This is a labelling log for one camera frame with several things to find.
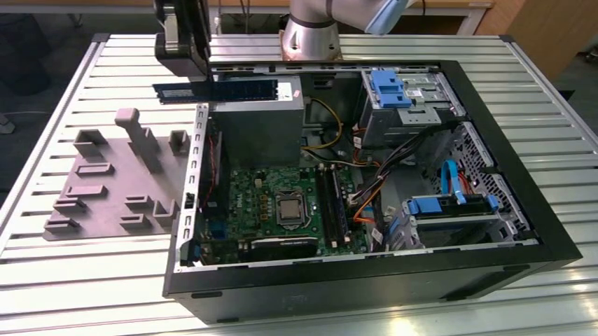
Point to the grey power supply unit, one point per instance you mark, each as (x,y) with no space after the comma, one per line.
(257,133)

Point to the grey parts rack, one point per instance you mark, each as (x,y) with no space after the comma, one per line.
(112,175)

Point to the black office chair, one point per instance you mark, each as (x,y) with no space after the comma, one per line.
(23,52)

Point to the black PC case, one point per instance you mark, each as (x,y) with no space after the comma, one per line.
(374,287)

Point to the blue carrier with disk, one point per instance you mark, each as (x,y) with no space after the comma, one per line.
(428,206)

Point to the silver CPU in socket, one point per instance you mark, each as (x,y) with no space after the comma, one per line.
(290,210)

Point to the blue RAM stick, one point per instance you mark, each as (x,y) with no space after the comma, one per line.
(243,90)

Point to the green motherboard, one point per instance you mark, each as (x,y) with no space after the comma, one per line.
(253,196)

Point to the wooden desk with white legs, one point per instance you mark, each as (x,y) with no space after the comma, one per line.
(355,8)

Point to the wooden cabinet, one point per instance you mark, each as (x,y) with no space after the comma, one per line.
(542,31)

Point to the black graphics card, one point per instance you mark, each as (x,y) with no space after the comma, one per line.
(281,245)

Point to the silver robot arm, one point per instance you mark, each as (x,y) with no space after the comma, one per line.
(309,35)

